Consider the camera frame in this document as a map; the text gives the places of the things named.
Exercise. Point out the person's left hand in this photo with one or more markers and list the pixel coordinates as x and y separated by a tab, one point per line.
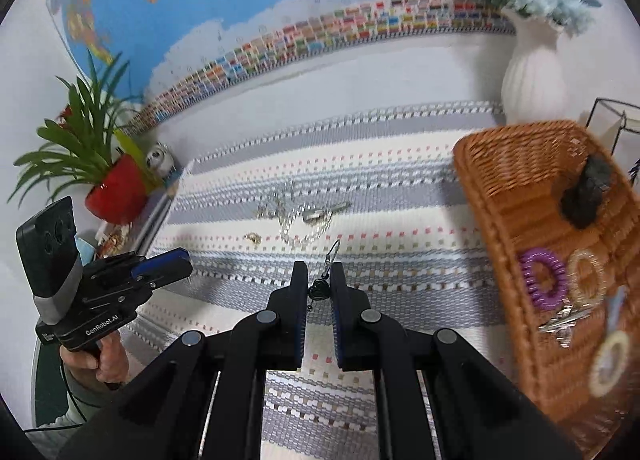
112	360

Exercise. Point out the brown wicker basket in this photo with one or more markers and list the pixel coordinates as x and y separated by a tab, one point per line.
500	180

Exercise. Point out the silver oval charm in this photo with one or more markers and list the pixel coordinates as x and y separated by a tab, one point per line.
317	215

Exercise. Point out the person's left forearm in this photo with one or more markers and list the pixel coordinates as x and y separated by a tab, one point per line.
85	405

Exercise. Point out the stack of books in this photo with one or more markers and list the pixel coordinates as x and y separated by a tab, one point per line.
150	215

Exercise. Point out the green plant in red pot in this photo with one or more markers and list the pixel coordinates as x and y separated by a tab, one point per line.
117	192

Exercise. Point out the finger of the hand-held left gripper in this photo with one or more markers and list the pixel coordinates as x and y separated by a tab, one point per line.
160	260
170	277

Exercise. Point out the light blue packet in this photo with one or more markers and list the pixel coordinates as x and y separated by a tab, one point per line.
86	252

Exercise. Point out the white ribbed vase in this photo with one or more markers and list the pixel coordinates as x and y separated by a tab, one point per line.
532	85

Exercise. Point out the black bead earring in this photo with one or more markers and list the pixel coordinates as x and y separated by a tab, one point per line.
318	290

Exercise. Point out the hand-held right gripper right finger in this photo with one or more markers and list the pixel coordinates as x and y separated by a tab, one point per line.
336	330

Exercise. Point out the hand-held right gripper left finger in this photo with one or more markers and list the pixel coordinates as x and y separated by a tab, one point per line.
301	320

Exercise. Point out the black wrist watch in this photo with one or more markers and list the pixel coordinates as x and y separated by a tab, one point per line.
582	205

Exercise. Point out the striped woven mat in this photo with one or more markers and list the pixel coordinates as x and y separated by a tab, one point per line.
400	220

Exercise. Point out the panda figurine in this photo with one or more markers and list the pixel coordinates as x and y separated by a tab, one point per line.
157	158

